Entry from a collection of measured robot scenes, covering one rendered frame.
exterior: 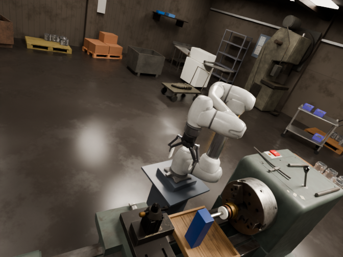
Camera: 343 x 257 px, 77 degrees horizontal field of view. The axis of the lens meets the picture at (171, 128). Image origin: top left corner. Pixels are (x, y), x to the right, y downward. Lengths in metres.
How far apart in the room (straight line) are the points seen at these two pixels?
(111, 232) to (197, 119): 0.72
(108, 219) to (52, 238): 1.11
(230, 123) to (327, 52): 7.21
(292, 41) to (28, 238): 7.00
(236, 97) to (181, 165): 0.66
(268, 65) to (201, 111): 6.50
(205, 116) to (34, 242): 1.82
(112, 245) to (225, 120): 0.81
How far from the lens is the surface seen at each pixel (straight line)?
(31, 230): 2.41
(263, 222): 1.37
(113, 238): 1.24
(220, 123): 1.06
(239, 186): 1.38
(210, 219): 1.22
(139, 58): 6.46
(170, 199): 1.73
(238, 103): 1.58
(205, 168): 1.69
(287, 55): 7.23
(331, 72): 8.05
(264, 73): 7.52
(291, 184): 1.58
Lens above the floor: 1.97
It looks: 28 degrees down
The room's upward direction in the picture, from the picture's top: 19 degrees clockwise
